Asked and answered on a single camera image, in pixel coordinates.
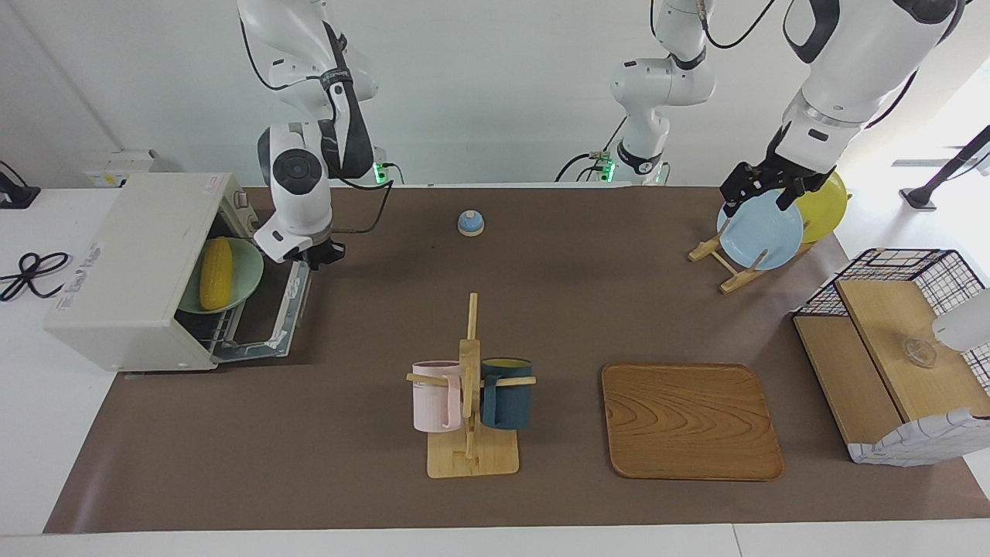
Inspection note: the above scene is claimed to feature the light green plate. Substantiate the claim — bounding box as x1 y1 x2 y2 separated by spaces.
176 237 265 315

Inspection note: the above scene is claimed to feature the coiled black cable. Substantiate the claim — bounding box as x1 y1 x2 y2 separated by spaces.
0 251 72 302

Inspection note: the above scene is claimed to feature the pink mug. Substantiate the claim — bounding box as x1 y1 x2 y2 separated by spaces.
411 361 463 433

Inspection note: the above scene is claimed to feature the small black stand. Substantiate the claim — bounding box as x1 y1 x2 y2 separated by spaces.
0 161 41 210

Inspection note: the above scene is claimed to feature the yellow corn cob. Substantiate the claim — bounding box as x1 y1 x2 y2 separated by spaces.
200 237 234 312

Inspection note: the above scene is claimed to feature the wooden plate rack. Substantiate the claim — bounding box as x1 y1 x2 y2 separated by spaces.
688 219 813 295

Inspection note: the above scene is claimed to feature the long black stand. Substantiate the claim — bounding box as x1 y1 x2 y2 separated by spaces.
901 125 990 211

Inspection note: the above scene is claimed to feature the white cylinder object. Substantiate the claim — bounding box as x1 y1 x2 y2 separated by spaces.
932 288 990 353

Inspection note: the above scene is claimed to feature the clear glass cup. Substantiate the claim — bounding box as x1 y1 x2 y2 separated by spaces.
901 337 939 369

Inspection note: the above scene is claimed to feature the black wire basket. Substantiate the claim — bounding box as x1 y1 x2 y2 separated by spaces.
797 248 990 388

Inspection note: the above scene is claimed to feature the wire basket wooden shelf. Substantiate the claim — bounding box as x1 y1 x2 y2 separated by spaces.
793 278 990 465

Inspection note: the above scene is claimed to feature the white toaster oven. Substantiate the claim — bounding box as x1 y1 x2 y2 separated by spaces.
44 172 260 372

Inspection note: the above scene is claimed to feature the white wall socket box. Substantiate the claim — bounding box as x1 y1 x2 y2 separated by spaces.
84 149 162 189

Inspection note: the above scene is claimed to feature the dark blue mug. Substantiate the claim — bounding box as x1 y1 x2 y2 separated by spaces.
480 357 534 431

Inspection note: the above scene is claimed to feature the brown wooden tray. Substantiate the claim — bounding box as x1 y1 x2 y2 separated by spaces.
602 363 784 482

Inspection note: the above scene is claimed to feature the yellow plate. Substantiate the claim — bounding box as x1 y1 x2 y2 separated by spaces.
797 172 849 244

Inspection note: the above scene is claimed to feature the glass oven door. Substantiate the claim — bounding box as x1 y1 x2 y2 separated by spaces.
210 259 314 364

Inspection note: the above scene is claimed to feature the light blue plate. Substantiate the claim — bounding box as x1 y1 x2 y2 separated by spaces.
716 190 805 272

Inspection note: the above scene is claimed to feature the brown table mat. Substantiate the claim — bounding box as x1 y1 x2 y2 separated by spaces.
44 186 990 535

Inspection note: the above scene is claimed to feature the white checked cloth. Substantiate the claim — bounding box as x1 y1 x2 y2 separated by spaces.
847 408 990 467

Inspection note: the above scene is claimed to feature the wooden mug rack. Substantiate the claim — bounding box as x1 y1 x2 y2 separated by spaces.
406 292 537 479

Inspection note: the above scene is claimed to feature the black arm base cable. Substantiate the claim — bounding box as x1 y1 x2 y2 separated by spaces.
555 116 629 183

